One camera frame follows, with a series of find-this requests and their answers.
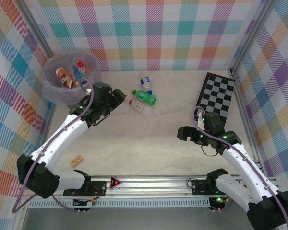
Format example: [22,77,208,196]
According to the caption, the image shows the brown coffee drink bottle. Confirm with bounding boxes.
[55,67,74,89]

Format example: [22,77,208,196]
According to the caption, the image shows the translucent purple waste bin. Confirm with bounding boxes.
[42,50,102,105]

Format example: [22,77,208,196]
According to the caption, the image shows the white bottle with red cap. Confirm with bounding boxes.
[123,95,153,117]

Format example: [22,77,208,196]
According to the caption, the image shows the green plastic bottle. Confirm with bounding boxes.
[131,89,157,106]

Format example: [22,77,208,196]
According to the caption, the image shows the small blue label bottle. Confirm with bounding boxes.
[140,76,152,89]

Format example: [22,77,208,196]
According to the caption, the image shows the black and grey checkerboard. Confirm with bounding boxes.
[197,72,236,126]

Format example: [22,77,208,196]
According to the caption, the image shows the small wooden block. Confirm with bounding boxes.
[70,155,84,167]

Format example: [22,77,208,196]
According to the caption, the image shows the small green circuit board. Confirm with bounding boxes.
[209,196,226,206]
[73,198,97,208]

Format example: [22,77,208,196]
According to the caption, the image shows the red triangle warning sticker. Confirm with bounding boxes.
[109,176,122,189]

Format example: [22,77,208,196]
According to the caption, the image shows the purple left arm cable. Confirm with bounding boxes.
[12,78,96,214]

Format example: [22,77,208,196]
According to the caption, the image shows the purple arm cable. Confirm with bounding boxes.
[191,106,288,230]
[12,78,96,214]

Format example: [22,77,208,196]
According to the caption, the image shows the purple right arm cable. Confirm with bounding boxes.
[191,106,288,230]

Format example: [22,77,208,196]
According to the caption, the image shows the aluminium frame side rail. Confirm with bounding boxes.
[231,71,262,168]

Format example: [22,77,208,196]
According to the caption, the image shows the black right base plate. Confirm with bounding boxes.
[191,180,221,195]

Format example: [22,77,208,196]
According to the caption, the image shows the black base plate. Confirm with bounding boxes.
[191,180,221,195]
[63,180,108,197]

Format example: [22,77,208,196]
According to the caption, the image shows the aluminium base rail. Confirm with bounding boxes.
[50,175,279,198]

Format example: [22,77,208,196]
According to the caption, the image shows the white slotted cable duct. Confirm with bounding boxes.
[28,199,211,208]

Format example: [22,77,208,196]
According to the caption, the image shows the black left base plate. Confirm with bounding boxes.
[63,180,108,197]

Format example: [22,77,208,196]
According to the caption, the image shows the aluminium frame post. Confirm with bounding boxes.
[229,0,276,75]
[18,0,51,55]

